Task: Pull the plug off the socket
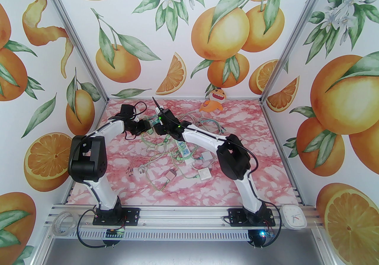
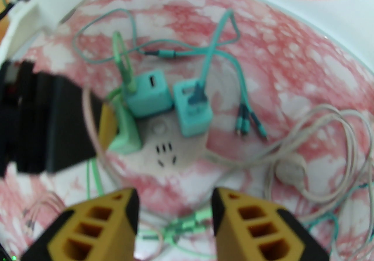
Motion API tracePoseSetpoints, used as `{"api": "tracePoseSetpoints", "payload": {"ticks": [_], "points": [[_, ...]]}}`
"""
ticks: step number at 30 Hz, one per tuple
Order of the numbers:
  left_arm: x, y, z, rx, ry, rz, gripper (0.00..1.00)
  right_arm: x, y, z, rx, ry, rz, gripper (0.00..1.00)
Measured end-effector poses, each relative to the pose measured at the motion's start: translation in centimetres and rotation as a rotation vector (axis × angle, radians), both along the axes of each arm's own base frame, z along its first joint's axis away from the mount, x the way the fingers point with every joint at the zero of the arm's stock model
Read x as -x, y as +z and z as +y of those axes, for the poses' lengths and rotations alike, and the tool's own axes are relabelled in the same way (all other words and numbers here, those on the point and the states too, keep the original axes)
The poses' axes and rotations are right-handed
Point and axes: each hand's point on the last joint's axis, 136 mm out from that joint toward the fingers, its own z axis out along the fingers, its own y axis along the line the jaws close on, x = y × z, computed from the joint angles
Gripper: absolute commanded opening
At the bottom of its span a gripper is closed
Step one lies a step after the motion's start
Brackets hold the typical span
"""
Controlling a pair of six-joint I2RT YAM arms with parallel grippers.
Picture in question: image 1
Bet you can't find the green USB cable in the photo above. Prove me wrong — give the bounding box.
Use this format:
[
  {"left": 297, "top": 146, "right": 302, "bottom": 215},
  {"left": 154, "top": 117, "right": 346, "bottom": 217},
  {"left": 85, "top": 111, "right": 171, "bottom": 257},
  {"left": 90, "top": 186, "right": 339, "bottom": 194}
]
[
  {"left": 152, "top": 179, "right": 171, "bottom": 192},
  {"left": 141, "top": 132, "right": 178, "bottom": 169},
  {"left": 189, "top": 156, "right": 205, "bottom": 169},
  {"left": 178, "top": 166, "right": 201, "bottom": 181}
]

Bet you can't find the white square clock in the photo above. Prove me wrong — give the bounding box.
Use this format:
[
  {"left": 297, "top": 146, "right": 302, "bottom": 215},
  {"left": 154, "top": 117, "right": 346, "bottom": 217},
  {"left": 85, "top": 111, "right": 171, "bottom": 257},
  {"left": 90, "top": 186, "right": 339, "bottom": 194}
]
[{"left": 280, "top": 205, "right": 307, "bottom": 231}]

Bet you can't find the aluminium frame post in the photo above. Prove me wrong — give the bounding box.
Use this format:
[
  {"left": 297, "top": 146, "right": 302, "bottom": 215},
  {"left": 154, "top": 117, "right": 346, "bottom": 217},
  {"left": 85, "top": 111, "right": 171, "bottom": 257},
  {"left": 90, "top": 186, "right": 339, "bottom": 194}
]
[
  {"left": 258, "top": 0, "right": 344, "bottom": 106},
  {"left": 37, "top": 0, "right": 109, "bottom": 106}
]

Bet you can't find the teal USB cable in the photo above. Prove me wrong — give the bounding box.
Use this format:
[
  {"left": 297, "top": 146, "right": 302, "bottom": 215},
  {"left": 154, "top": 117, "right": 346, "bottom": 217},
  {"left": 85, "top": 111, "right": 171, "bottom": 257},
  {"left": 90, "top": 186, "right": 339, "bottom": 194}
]
[{"left": 200, "top": 119, "right": 227, "bottom": 134}]

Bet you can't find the white power strip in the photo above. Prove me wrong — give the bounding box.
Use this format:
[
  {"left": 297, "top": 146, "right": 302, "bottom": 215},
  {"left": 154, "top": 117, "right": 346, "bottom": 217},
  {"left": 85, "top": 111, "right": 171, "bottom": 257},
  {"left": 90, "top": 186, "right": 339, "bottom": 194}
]
[{"left": 176, "top": 139, "right": 196, "bottom": 166}]

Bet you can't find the orange plush toy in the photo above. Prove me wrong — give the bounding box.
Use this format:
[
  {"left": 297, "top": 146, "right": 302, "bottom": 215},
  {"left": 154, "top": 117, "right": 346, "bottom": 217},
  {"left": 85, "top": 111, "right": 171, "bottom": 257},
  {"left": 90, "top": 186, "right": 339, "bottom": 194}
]
[{"left": 199, "top": 87, "right": 229, "bottom": 113}]

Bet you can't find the aluminium mounting rail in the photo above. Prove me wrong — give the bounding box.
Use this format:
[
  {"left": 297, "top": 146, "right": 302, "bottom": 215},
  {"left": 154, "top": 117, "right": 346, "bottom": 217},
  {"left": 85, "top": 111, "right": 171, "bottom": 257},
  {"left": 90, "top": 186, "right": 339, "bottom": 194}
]
[{"left": 44, "top": 203, "right": 319, "bottom": 241}]

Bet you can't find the black base cable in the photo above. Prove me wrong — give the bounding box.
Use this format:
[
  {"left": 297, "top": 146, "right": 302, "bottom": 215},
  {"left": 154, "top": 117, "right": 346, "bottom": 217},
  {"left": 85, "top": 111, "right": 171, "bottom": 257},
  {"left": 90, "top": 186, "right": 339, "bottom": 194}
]
[
  {"left": 76, "top": 208, "right": 125, "bottom": 249},
  {"left": 249, "top": 219, "right": 283, "bottom": 250}
]

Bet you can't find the clear tape roll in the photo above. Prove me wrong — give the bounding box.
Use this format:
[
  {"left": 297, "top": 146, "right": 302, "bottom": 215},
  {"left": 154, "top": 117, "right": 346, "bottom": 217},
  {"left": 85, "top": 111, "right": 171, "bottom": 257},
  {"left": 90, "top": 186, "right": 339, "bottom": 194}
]
[{"left": 53, "top": 211, "right": 77, "bottom": 237}]

